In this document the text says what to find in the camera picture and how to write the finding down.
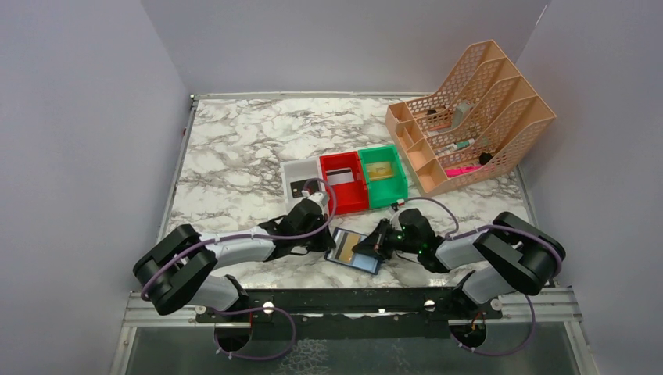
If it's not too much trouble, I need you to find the gold card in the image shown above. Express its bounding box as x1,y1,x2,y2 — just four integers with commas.
365,162,394,181
331,229,364,263

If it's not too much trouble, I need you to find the navy blue card holder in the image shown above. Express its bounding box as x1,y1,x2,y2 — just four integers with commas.
324,227,381,275

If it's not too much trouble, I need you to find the white plastic bin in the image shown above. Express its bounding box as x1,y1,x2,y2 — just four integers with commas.
281,157,321,211

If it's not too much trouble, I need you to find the red plastic bin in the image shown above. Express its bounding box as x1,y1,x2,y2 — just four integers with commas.
319,151,369,215

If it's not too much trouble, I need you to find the green plastic bin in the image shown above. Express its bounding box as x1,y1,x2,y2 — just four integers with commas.
358,145,408,209

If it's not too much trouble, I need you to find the peach desk organizer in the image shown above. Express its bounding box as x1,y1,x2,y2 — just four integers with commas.
385,40,556,197

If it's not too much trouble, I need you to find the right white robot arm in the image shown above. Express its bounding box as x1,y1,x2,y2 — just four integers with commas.
353,209,566,311

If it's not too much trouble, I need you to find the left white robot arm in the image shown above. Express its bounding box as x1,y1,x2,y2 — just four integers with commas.
133,192,335,316

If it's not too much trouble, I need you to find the black card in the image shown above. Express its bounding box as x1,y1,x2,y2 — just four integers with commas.
289,180,318,198

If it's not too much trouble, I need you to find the white grey card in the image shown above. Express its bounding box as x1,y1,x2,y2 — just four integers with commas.
326,168,355,186

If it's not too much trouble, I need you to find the green capped marker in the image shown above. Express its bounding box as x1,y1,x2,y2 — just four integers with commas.
436,138,475,156

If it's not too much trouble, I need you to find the black binder clip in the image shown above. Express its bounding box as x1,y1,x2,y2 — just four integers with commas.
478,152,493,166

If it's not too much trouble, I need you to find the grey eraser block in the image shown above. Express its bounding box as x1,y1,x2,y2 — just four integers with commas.
451,101,475,129

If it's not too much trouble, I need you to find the black front rail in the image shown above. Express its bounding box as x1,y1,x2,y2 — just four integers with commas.
195,287,503,341

